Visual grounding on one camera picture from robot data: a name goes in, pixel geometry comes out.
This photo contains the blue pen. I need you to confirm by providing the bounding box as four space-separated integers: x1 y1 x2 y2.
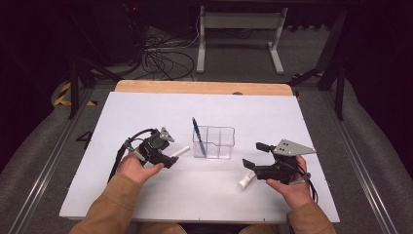
191 116 207 157

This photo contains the aluminium floor rail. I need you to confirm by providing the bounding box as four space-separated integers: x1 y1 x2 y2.
319 89 398 234
7 89 95 234

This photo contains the yellow black hazard tape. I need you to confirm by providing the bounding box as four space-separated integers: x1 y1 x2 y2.
53 81 98 107

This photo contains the person's left hand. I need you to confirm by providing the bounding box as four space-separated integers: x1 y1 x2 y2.
117 149 166 186

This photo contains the right hand-held gripper cable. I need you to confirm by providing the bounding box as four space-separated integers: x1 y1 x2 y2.
297 161 319 205

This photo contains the black equipment box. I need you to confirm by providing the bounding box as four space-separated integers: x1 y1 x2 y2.
105 0 148 67

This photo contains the person's right hand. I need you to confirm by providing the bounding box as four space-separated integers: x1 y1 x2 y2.
266 155 315 210

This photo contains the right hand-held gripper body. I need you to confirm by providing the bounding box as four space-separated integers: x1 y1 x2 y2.
254 138 318 185

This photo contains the white cosmetic tube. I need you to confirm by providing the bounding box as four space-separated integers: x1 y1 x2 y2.
237 170 257 191

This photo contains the clear plastic organizer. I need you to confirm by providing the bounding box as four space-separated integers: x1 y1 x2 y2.
192 125 236 160

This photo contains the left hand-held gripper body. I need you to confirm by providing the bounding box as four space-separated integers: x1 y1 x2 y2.
138 126 175 164

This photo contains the white table cover board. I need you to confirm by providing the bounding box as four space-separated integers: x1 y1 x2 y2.
58 91 341 224

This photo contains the bundle of black floor cables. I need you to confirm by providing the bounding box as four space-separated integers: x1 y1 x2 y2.
141 27 197 82

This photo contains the black metal stand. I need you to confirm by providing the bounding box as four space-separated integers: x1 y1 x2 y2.
287 8 346 122
67 58 122 120

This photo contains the white metal stand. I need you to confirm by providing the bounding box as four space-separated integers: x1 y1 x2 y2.
196 5 289 75

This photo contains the white pen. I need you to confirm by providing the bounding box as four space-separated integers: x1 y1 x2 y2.
170 145 191 158

